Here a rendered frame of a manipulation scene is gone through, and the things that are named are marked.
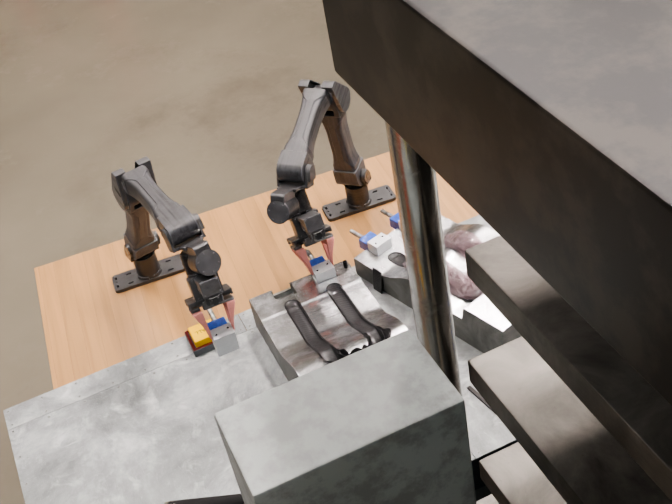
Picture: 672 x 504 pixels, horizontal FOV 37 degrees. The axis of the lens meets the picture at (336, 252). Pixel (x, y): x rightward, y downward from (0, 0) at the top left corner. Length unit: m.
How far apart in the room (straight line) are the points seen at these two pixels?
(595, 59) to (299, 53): 4.47
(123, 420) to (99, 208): 2.27
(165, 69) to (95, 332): 3.02
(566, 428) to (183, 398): 1.10
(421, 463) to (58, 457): 1.18
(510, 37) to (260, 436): 0.64
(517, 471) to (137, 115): 3.68
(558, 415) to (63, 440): 1.25
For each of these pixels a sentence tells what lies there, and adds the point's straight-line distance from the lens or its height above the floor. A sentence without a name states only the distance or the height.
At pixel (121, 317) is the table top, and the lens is 2.67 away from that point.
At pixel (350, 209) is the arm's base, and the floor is 0.81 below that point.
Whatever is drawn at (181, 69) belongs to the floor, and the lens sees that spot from 5.47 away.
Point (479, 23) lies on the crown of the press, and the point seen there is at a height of 2.00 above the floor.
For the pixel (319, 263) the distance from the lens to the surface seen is 2.45.
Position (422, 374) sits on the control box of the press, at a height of 1.47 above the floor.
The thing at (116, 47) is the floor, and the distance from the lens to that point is 5.89.
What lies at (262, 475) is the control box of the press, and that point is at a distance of 1.31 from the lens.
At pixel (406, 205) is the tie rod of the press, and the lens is 1.43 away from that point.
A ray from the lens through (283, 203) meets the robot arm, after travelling 2.32.
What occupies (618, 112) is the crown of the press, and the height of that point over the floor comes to 2.01.
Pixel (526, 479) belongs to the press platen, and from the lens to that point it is 1.80.
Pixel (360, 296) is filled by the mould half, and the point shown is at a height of 0.89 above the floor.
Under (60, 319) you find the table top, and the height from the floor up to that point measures 0.80.
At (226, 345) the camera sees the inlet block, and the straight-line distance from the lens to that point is 2.28.
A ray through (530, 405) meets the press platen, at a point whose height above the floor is 1.29.
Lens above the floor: 2.46
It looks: 39 degrees down
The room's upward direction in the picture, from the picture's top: 12 degrees counter-clockwise
